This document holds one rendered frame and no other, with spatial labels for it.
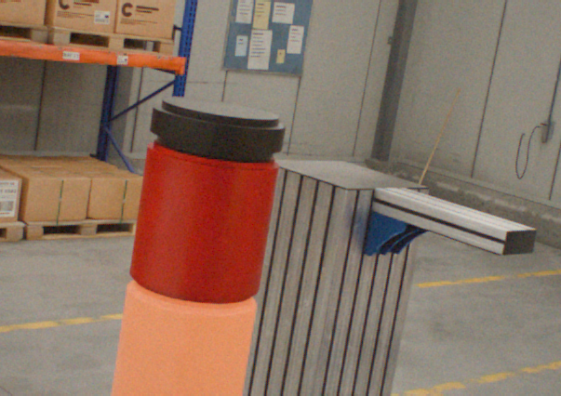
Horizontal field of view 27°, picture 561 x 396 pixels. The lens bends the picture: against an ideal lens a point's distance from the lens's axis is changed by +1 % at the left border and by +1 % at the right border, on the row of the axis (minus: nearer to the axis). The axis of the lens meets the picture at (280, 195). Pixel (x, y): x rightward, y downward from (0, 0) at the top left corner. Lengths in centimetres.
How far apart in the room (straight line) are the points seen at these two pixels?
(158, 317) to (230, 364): 3
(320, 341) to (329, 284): 11
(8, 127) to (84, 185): 131
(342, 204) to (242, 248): 177
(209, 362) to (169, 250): 4
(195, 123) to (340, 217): 179
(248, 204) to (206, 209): 2
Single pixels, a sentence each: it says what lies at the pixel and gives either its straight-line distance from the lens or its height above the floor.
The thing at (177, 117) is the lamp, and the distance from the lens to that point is 41.
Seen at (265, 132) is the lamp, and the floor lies 234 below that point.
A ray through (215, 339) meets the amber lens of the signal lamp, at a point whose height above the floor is 226.
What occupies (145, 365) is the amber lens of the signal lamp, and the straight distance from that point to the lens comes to 43.
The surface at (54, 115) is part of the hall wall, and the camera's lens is 1111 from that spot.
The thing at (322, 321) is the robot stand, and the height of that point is 176.
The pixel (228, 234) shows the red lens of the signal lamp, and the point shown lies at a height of 230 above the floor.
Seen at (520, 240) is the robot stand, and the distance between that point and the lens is 209.
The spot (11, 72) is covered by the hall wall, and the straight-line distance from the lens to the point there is 1079.
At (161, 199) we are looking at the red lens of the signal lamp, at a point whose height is 231.
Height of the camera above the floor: 239
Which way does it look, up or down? 10 degrees down
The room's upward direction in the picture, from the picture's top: 9 degrees clockwise
